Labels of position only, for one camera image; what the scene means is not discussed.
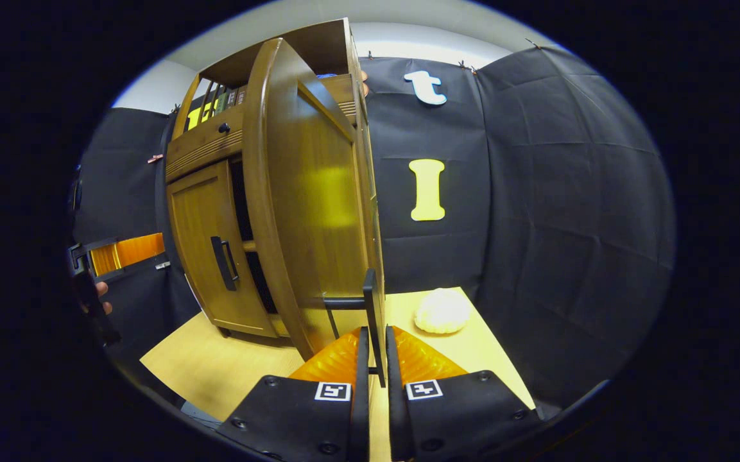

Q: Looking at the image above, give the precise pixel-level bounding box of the wooden double-door shoe cabinet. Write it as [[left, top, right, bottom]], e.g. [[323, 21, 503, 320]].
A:
[[164, 18, 388, 389]]

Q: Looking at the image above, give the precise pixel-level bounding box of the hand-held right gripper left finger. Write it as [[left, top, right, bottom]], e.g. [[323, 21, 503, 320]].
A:
[[216, 326, 370, 462]]

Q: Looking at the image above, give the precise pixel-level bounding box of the wooden cabinet door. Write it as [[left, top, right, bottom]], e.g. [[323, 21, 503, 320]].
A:
[[243, 37, 386, 361], [166, 159, 279, 339]]

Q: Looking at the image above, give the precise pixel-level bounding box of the black backdrop cloth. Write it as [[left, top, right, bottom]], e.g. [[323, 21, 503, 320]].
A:
[[71, 46, 676, 411]]

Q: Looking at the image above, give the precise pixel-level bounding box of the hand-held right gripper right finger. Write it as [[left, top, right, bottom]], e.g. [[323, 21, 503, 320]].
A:
[[386, 325, 544, 462]]

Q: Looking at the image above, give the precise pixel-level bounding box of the white round plush object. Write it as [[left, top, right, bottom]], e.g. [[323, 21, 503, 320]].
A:
[[415, 287, 471, 335]]

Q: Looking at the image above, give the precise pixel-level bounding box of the black door handle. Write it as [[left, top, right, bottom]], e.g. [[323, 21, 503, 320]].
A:
[[322, 268, 388, 389], [210, 235, 240, 292]]

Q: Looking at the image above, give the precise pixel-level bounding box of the wooden cabinet drawer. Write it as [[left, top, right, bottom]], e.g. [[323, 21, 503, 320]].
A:
[[164, 74, 361, 184]]

